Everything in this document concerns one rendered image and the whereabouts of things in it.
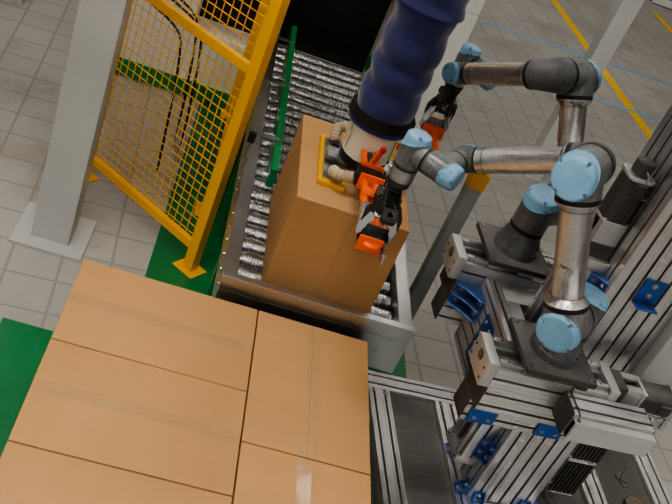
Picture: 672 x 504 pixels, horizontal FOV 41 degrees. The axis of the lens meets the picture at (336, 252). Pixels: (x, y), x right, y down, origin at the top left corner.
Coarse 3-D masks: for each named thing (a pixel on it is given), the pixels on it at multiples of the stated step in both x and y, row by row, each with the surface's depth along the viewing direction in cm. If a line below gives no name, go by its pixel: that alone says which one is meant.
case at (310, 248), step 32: (320, 128) 337; (288, 160) 343; (288, 192) 316; (320, 192) 299; (352, 192) 307; (288, 224) 299; (320, 224) 299; (352, 224) 299; (288, 256) 306; (320, 256) 306; (352, 256) 306; (288, 288) 314; (320, 288) 314; (352, 288) 314
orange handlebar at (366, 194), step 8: (432, 136) 333; (400, 144) 317; (432, 144) 329; (376, 184) 288; (360, 192) 285; (368, 192) 281; (376, 192) 283; (360, 200) 281; (368, 200) 282; (368, 248) 258; (376, 248) 259
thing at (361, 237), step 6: (366, 228) 262; (372, 228) 263; (378, 228) 264; (360, 234) 258; (366, 234) 259; (372, 234) 260; (378, 234) 261; (360, 240) 259; (366, 240) 259; (372, 240) 259; (378, 240) 259; (360, 246) 260; (372, 252) 261; (378, 252) 261
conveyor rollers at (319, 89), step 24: (312, 72) 477; (336, 72) 487; (288, 96) 445; (312, 96) 455; (336, 96) 464; (264, 120) 414; (288, 120) 423; (336, 120) 442; (264, 144) 399; (288, 144) 409; (264, 168) 386; (264, 192) 364; (264, 216) 357; (264, 240) 342; (240, 264) 326; (384, 288) 343; (384, 312) 329
